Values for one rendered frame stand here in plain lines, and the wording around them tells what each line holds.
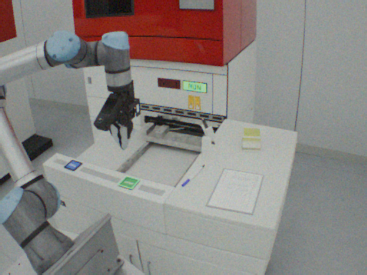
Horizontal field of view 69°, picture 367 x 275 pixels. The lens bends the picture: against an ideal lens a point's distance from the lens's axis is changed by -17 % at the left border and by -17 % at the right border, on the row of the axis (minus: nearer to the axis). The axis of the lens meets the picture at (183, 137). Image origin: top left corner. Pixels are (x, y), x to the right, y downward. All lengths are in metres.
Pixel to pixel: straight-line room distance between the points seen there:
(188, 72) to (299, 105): 1.70
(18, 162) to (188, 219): 0.56
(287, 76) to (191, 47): 1.66
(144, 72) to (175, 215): 0.80
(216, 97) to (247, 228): 0.71
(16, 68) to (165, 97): 0.90
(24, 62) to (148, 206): 0.59
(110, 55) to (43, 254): 0.56
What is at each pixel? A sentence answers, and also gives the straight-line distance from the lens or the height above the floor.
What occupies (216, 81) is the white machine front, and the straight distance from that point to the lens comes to 1.41.
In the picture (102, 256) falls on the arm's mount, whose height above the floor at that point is 0.93.
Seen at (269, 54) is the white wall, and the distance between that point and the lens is 2.86.
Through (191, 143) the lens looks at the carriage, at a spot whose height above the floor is 0.88.
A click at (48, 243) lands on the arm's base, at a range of 0.84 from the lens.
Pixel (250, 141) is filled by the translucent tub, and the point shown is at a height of 1.01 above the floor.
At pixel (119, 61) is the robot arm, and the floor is 1.38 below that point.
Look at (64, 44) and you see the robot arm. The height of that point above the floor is 1.47.
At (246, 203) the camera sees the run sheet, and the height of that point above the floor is 0.97.
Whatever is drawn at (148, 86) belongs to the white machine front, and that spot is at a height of 1.07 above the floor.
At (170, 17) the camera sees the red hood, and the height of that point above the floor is 1.43.
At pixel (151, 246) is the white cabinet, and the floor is 0.72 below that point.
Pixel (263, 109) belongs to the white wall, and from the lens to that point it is 3.04.
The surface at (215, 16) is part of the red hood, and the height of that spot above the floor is 1.45.
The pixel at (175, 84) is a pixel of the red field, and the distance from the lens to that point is 1.49.
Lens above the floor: 1.60
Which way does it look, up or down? 29 degrees down
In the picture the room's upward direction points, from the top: 2 degrees counter-clockwise
